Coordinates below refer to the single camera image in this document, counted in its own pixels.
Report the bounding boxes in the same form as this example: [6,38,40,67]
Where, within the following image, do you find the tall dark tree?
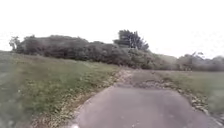
[113,29,150,52]

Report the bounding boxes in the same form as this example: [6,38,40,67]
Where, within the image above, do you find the long row of bushes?
[9,34,224,73]

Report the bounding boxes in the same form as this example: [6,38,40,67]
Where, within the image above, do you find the grey asphalt path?
[68,68,224,128]

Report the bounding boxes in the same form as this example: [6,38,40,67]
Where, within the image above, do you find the grass verge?
[156,69,224,123]
[0,49,127,128]

